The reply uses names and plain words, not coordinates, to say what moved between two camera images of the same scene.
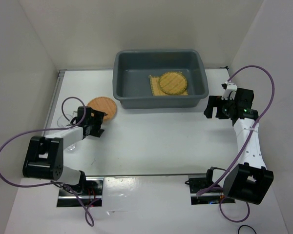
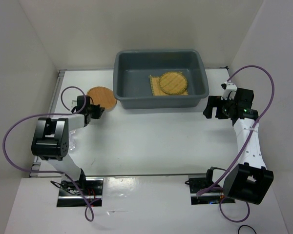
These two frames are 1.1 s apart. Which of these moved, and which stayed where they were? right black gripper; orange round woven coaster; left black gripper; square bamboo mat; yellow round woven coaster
Moved: orange round woven coaster; left black gripper
Stayed: right black gripper; yellow round woven coaster; square bamboo mat
